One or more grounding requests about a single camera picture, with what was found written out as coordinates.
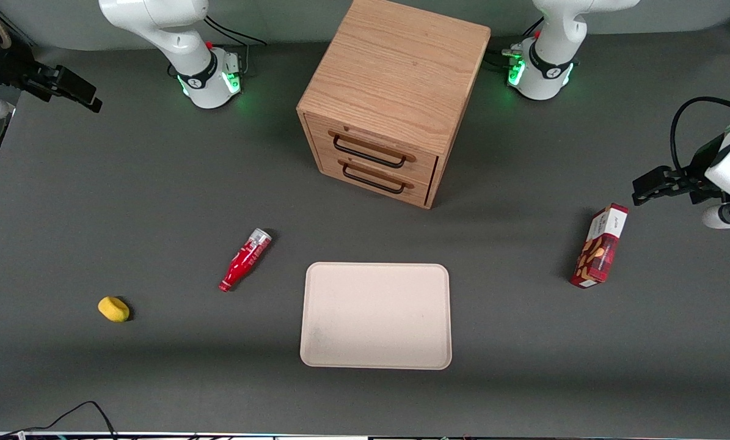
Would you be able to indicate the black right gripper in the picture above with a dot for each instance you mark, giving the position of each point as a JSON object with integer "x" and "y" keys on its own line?
{"x": 5, "y": 65}

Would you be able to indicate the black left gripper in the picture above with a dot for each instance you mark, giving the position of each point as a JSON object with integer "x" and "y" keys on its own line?
{"x": 697, "y": 172}

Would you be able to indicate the red coke bottle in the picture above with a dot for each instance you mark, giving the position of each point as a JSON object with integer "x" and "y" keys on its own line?
{"x": 242, "y": 261}

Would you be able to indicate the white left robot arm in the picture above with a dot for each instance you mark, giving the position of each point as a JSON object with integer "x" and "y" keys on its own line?
{"x": 554, "y": 49}

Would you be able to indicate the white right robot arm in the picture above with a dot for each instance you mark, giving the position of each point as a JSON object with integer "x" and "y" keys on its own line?
{"x": 175, "y": 36}

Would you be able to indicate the beige plastic tray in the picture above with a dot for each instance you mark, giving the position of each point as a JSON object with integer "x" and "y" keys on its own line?
{"x": 377, "y": 315}

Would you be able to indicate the red cracker box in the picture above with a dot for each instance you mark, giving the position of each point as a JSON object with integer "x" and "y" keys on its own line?
{"x": 600, "y": 247}

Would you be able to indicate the yellow sponge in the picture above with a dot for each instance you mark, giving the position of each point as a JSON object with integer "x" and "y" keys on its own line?
{"x": 113, "y": 309}

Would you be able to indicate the wooden drawer front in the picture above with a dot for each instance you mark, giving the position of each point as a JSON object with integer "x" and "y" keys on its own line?
{"x": 377, "y": 183}
{"x": 371, "y": 143}

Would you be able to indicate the wooden drawer cabinet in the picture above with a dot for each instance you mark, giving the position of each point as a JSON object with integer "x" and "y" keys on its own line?
{"x": 395, "y": 79}

